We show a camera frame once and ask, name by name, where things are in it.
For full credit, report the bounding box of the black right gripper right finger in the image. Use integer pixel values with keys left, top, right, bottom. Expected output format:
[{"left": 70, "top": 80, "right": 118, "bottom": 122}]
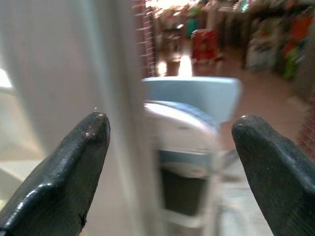
[{"left": 232, "top": 115, "right": 315, "bottom": 236}]

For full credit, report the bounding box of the grey metal folding chair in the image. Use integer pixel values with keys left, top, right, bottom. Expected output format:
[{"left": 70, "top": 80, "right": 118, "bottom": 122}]
[{"left": 141, "top": 76, "right": 243, "bottom": 230}]

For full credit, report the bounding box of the red hanging garment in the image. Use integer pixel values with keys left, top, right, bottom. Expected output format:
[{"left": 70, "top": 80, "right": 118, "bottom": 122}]
[{"left": 191, "top": 29, "right": 223, "bottom": 62}]

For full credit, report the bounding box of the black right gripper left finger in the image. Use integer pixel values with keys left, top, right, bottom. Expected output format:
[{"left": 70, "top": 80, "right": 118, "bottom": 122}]
[{"left": 0, "top": 112, "right": 111, "bottom": 236}]

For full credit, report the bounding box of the white fridge door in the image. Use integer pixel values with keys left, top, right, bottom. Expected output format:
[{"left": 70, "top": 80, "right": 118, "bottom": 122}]
[{"left": 0, "top": 0, "right": 160, "bottom": 236}]

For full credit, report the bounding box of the red brick pillar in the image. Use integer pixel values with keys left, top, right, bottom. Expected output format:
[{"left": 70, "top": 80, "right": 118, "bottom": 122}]
[{"left": 134, "top": 0, "right": 157, "bottom": 77}]

